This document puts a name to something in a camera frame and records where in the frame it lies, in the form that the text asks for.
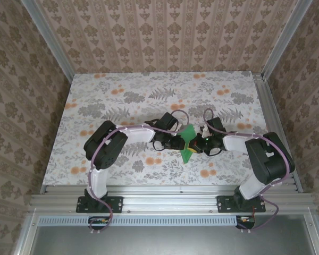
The green square paper sheet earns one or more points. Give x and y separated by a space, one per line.
190 132

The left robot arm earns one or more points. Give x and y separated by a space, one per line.
106 148

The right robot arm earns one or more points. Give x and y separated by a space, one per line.
271 159

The grey metal sheet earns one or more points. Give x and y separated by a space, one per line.
170 241

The floral patterned table mat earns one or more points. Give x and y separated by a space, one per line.
109 85

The small black connector board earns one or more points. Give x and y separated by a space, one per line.
98 221
246 220

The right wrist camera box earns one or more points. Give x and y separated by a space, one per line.
216 123

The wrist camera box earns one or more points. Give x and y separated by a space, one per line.
216 123
168 120

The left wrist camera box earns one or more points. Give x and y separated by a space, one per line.
168 120

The wide aluminium frame rail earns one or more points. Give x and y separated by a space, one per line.
170 197

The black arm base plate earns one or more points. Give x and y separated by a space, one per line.
224 204
117 204

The aluminium table side rail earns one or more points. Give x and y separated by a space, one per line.
272 119

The aluminium frame post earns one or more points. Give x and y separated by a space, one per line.
284 40
51 40

